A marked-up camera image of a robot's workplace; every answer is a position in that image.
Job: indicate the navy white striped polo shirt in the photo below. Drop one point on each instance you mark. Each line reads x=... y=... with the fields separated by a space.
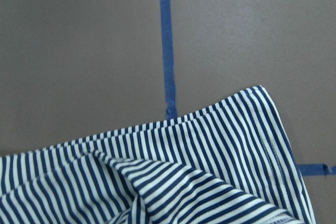
x=228 y=163

